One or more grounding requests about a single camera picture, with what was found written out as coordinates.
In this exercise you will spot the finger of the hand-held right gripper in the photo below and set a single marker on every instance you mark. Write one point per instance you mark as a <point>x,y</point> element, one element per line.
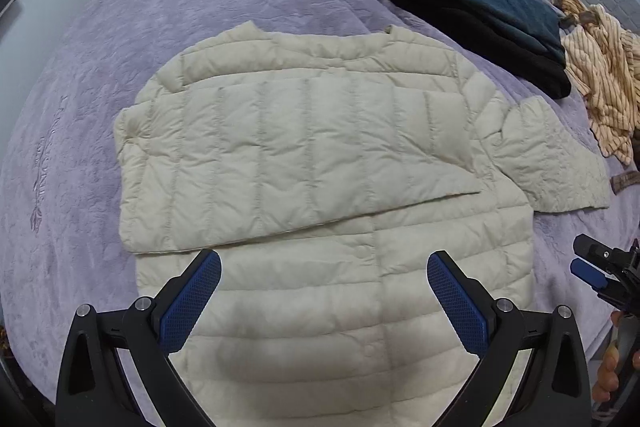
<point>587,244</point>
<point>587,273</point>

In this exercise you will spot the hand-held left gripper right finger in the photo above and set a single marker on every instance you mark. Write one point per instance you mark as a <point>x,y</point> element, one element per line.
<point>457,302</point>

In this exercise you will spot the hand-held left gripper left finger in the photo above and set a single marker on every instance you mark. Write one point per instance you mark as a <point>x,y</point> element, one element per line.
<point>192,302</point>

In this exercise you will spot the cream puffer jacket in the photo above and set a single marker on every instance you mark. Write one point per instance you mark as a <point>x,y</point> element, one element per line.
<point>310,147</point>

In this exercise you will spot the person's right hand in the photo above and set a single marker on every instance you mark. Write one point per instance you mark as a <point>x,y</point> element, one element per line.
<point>607,367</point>

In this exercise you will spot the brown patterned item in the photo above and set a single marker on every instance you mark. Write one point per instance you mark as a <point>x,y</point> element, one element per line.
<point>626,181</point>

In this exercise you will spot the beige striped cloth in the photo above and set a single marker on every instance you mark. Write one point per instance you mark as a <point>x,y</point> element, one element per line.
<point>607,72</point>

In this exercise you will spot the folded black garment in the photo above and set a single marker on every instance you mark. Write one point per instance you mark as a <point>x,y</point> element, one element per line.
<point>450,24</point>

